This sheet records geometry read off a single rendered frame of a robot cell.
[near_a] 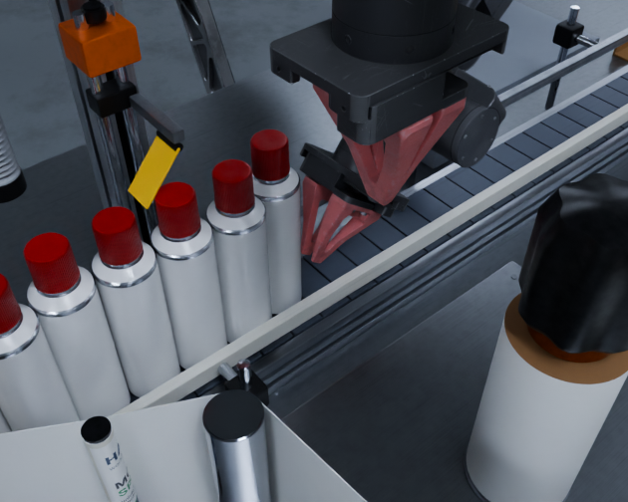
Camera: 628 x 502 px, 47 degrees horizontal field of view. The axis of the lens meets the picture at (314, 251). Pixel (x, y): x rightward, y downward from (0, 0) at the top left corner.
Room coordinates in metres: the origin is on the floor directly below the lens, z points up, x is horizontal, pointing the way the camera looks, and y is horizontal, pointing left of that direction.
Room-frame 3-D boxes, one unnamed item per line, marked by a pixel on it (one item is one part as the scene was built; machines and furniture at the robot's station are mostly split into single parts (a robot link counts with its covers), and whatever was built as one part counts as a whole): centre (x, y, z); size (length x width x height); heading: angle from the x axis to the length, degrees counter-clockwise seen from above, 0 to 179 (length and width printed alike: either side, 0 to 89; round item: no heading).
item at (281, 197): (0.51, 0.04, 0.98); 0.05 x 0.05 x 0.20
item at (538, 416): (0.31, -0.17, 1.03); 0.09 x 0.09 x 0.30
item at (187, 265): (0.44, 0.11, 0.98); 0.05 x 0.05 x 0.20
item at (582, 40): (0.94, -0.38, 0.91); 0.07 x 0.03 x 0.17; 39
